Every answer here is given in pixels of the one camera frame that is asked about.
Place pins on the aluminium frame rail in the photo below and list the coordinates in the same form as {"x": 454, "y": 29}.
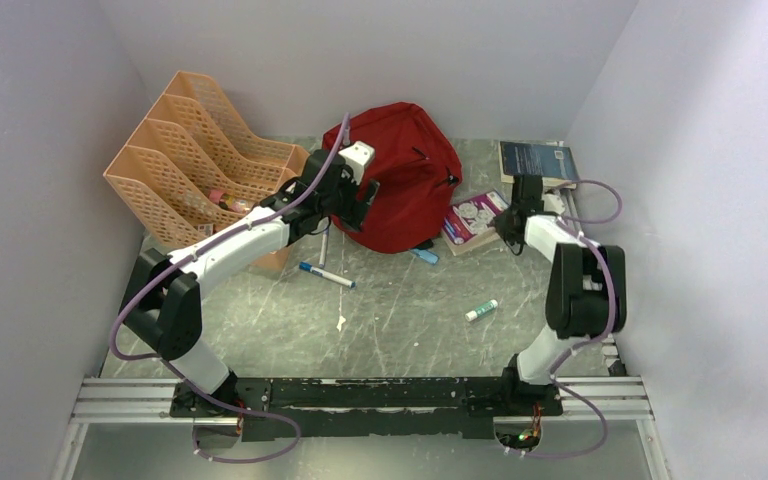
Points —
{"x": 153, "y": 401}

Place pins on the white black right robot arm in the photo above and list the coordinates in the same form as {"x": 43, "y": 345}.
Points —
{"x": 586, "y": 299}

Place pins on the blue white marker pen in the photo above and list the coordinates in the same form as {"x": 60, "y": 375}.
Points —
{"x": 317, "y": 271}

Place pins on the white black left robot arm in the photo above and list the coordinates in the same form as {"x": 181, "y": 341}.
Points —
{"x": 163, "y": 300}

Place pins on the orange plastic desk organizer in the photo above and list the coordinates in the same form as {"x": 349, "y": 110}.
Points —
{"x": 192, "y": 143}

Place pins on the pink bottle in organizer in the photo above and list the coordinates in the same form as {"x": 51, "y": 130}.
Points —
{"x": 228, "y": 202}

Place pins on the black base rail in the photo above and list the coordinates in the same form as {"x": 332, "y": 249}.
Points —
{"x": 269, "y": 409}

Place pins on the white green glue stick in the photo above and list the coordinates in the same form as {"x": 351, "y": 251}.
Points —
{"x": 481, "y": 311}

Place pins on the purple paperback book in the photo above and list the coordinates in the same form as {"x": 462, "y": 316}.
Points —
{"x": 468, "y": 224}

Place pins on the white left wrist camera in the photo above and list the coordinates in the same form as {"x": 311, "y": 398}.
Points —
{"x": 358, "y": 158}

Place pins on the dark blue book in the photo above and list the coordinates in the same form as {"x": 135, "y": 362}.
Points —
{"x": 553, "y": 162}

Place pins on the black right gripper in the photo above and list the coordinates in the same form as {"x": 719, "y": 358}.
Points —
{"x": 499, "y": 222}

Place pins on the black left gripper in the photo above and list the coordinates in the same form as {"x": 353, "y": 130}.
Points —
{"x": 355, "y": 210}

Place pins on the red student backpack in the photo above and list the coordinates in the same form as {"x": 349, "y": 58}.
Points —
{"x": 418, "y": 171}

